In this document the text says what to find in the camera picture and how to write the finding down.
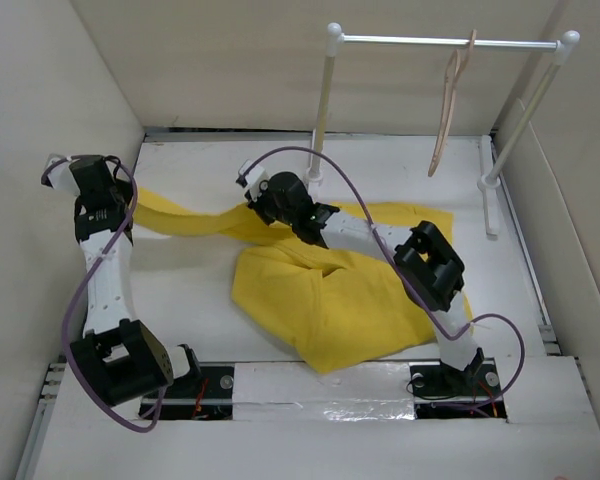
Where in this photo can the yellow trousers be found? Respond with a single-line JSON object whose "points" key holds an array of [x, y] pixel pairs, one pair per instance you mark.
{"points": [[335, 308]]}

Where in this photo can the wooden clothes hanger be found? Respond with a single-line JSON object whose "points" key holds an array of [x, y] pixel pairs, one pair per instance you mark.
{"points": [[455, 67]]}

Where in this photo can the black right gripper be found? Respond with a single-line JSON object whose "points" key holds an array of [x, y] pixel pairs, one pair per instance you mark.
{"points": [[258, 205]]}

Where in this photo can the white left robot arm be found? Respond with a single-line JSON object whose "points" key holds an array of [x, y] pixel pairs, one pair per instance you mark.
{"points": [[117, 354]]}

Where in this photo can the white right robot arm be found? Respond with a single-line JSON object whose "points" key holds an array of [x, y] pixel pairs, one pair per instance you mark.
{"points": [[421, 254]]}

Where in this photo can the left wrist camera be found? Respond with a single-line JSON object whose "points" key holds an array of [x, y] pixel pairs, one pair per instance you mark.
{"points": [[58, 176]]}

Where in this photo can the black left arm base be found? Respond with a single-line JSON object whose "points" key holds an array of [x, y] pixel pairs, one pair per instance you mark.
{"points": [[200, 391]]}

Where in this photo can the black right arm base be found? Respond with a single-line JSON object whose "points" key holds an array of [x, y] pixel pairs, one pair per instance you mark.
{"points": [[443, 393]]}

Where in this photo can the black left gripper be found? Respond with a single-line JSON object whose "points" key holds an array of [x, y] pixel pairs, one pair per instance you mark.
{"points": [[125, 188]]}

